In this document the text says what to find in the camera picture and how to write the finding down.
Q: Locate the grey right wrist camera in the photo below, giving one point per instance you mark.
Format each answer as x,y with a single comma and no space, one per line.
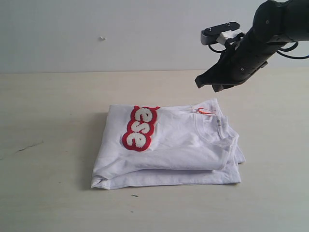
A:
221,33

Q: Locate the orange ribbon tag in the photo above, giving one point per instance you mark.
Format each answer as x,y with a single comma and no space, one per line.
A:
203,111

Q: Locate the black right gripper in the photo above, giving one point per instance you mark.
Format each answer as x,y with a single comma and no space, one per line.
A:
236,69

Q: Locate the white t-shirt with red patch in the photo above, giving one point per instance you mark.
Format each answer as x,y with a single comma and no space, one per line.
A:
160,146

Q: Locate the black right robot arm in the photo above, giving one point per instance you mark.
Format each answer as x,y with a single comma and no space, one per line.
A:
277,27

